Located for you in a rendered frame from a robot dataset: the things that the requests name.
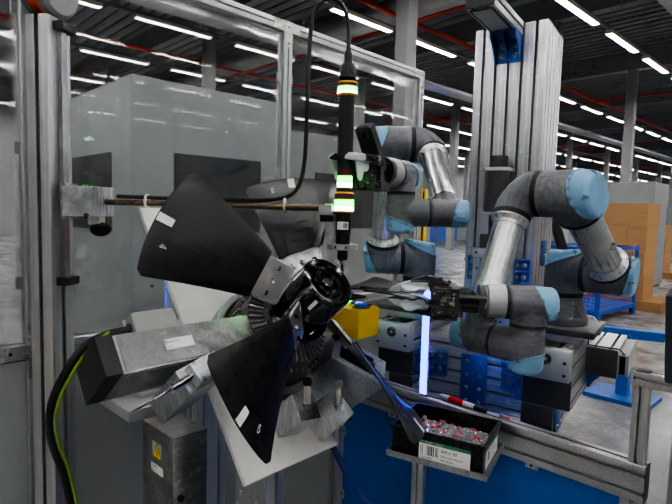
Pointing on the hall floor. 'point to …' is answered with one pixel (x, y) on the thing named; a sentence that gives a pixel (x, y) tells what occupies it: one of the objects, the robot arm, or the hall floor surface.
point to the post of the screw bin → (418, 484)
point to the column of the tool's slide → (48, 255)
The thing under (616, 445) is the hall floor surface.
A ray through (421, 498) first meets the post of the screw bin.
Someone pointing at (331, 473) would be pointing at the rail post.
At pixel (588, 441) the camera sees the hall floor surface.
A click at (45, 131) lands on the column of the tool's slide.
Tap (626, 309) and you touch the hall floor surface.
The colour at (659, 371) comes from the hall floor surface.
